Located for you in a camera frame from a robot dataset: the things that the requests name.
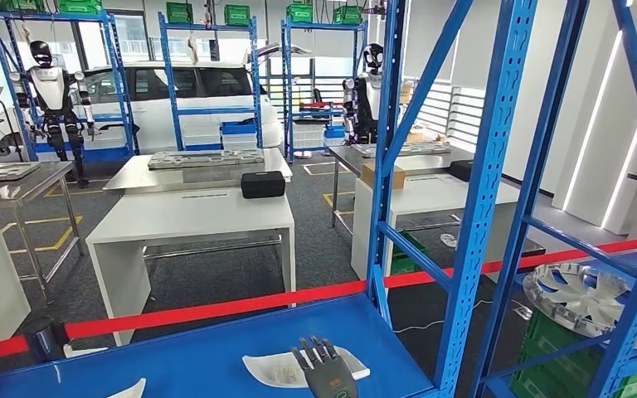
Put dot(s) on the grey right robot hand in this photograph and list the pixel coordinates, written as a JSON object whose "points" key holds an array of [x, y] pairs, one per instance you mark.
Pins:
{"points": [[327, 373]]}

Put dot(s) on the white curved plastic part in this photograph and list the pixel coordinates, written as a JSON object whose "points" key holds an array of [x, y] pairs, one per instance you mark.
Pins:
{"points": [[269, 371], [130, 390]]}

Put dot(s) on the red barrier tape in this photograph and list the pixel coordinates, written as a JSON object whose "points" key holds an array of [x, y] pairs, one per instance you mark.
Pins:
{"points": [[214, 310]]}

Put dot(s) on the green plastic crate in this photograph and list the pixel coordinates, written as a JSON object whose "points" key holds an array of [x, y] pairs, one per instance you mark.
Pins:
{"points": [[79, 6], [347, 15], [19, 5], [179, 13], [403, 263], [299, 12], [549, 351], [237, 15]]}

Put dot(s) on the clear plastic piece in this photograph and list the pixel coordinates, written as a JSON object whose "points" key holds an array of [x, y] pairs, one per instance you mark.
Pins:
{"points": [[448, 240]]}

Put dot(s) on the black case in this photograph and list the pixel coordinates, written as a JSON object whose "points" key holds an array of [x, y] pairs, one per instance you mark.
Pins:
{"points": [[461, 170], [262, 184]]}

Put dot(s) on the cardboard box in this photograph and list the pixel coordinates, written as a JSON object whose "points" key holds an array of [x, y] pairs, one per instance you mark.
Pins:
{"points": [[371, 177]]}

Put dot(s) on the white storage bin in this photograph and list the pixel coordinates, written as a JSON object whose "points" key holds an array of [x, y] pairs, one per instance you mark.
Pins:
{"points": [[202, 134], [308, 135], [239, 142]]}

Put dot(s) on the grey parts tray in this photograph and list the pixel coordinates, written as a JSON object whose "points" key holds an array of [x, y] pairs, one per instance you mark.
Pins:
{"points": [[203, 159], [412, 149], [0, 171]]}

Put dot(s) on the blue storage bin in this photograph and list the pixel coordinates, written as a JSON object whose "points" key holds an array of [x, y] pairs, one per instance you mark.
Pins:
{"points": [[239, 128], [335, 132]]}

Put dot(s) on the white floor plate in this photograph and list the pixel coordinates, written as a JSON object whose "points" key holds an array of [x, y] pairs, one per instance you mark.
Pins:
{"points": [[85, 350]]}

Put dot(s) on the silver wheel hubcap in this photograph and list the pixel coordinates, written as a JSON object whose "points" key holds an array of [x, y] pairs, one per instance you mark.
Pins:
{"points": [[571, 291]]}

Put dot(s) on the white black humanoid robot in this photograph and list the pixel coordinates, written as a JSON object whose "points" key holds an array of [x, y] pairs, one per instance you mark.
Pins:
{"points": [[372, 93], [50, 88]]}

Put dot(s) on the white window blinds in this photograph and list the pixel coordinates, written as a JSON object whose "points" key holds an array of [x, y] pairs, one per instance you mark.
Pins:
{"points": [[456, 112]]}

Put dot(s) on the white car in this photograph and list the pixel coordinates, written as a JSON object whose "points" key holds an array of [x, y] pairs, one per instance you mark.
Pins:
{"points": [[153, 118]]}

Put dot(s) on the black stanchion post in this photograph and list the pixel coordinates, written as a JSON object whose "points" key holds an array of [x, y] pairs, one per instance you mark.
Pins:
{"points": [[41, 338]]}

